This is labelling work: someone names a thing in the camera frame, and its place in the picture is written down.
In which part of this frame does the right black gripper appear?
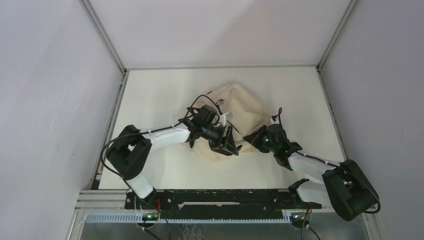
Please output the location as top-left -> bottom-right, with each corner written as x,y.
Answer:
244,124 -> 278,154

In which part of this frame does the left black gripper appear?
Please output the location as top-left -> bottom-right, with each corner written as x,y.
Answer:
201,124 -> 239,157

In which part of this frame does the beige canvas student bag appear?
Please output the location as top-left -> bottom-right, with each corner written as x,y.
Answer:
194,83 -> 271,156

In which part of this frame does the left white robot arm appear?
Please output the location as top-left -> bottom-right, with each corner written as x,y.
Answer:
100,105 -> 241,209

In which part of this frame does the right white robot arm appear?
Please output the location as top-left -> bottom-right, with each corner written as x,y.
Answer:
243,123 -> 381,221

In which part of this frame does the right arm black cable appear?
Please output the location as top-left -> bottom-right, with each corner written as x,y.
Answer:
270,106 -> 382,233

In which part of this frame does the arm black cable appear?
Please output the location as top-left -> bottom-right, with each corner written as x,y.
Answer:
99,94 -> 221,186
270,106 -> 382,233

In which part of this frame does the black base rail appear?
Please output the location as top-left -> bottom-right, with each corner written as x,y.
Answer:
124,188 -> 322,221

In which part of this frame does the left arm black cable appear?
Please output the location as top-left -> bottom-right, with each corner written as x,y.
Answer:
99,94 -> 221,186

